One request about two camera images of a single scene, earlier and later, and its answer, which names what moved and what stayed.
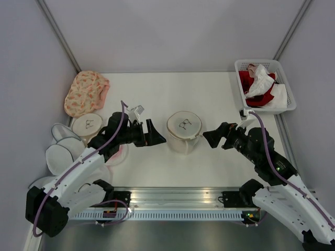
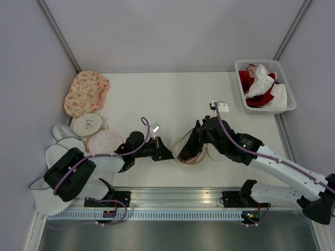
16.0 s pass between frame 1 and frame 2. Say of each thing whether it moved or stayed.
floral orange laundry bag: stayed
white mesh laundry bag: moved
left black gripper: moved
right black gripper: moved
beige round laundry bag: stayed
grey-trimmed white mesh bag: stayed
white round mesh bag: stayed
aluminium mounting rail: stayed
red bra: stayed
